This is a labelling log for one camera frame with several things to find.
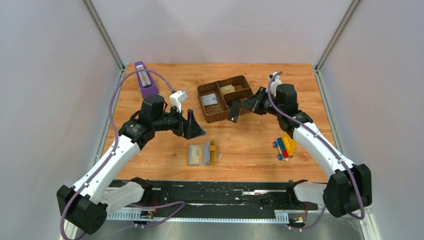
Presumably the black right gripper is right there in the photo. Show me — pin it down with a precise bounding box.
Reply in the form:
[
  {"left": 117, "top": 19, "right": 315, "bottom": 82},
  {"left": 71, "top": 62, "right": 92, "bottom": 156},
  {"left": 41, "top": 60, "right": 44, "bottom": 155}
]
[{"left": 239, "top": 87, "right": 283, "bottom": 118}]

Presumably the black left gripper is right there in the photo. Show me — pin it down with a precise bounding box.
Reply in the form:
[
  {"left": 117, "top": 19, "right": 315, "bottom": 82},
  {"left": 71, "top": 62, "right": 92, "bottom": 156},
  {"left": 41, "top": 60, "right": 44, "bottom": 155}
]
[{"left": 153, "top": 104, "right": 206, "bottom": 140}]

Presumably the black card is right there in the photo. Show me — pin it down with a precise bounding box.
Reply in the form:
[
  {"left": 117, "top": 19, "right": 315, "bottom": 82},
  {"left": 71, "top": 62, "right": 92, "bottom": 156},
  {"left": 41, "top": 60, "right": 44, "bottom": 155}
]
[{"left": 227, "top": 99, "right": 242, "bottom": 123}]

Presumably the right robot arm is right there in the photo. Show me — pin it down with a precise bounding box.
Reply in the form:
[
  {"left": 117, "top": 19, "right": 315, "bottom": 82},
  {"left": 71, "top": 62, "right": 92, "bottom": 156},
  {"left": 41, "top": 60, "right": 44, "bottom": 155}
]
[{"left": 241, "top": 83, "right": 372, "bottom": 220}]

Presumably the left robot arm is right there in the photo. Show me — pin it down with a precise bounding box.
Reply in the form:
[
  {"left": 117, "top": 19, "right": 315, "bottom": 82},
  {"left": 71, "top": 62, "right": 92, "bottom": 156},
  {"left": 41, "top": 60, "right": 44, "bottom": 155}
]
[{"left": 56, "top": 90, "right": 206, "bottom": 235}]

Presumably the gold card in holder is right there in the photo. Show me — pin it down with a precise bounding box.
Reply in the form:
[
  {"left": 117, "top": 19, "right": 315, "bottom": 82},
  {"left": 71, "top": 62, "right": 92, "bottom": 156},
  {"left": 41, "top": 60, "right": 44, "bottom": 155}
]
[{"left": 189, "top": 144, "right": 206, "bottom": 165}]

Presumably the gold card in basket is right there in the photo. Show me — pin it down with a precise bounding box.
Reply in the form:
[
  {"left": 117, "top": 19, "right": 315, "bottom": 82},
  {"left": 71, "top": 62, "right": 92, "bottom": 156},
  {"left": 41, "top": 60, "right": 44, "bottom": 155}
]
[{"left": 219, "top": 85, "right": 235, "bottom": 95}]

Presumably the silver card in basket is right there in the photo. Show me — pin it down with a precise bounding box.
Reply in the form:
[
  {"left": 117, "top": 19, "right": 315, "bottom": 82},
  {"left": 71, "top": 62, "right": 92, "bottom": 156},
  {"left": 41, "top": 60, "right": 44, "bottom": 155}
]
[{"left": 200, "top": 93, "right": 219, "bottom": 106}]

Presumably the brown wicker divided basket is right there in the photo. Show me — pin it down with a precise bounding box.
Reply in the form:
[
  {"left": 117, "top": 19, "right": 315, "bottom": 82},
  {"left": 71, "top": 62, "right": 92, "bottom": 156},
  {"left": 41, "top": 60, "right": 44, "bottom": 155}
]
[{"left": 197, "top": 75, "right": 254, "bottom": 124}]

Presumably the colourful toy block truck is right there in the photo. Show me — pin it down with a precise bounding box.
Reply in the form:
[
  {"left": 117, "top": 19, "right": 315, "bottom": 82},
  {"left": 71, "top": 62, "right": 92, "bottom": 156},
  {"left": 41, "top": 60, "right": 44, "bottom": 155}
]
[{"left": 272, "top": 133, "right": 297, "bottom": 162}]

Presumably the purple metronome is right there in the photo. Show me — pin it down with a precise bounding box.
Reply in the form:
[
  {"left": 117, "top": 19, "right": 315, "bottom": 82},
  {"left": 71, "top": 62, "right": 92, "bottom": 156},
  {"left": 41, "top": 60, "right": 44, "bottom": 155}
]
[{"left": 137, "top": 71, "right": 160, "bottom": 98}]

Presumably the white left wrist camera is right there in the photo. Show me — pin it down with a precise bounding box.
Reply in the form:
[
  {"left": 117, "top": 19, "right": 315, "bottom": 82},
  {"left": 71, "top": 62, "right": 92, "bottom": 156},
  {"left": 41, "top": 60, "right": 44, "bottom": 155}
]
[{"left": 169, "top": 90, "right": 188, "bottom": 113}]

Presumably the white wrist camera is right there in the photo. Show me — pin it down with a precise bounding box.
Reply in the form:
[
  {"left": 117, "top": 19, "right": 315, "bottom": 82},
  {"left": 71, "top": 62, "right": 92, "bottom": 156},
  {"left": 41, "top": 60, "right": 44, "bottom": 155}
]
[
  {"left": 169, "top": 90, "right": 188, "bottom": 113},
  {"left": 268, "top": 71, "right": 283, "bottom": 91}
]

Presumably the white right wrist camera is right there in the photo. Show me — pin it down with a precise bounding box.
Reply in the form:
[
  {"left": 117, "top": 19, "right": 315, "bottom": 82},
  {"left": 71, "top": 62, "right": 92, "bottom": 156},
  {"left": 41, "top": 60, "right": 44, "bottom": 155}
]
[{"left": 268, "top": 71, "right": 283, "bottom": 91}]

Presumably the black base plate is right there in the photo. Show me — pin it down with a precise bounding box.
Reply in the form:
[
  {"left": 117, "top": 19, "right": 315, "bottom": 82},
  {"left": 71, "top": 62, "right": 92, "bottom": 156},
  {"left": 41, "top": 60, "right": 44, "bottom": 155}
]
[{"left": 112, "top": 178, "right": 354, "bottom": 221}]

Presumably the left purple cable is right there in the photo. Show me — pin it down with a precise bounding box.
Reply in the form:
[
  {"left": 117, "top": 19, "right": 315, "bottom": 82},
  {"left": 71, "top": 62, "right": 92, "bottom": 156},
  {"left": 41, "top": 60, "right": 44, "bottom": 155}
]
[{"left": 58, "top": 68, "right": 186, "bottom": 240}]

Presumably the aluminium frame rail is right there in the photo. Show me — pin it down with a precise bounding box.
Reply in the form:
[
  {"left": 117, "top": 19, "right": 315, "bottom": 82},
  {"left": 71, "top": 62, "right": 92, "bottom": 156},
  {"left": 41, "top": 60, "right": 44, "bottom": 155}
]
[{"left": 59, "top": 187, "right": 382, "bottom": 240}]

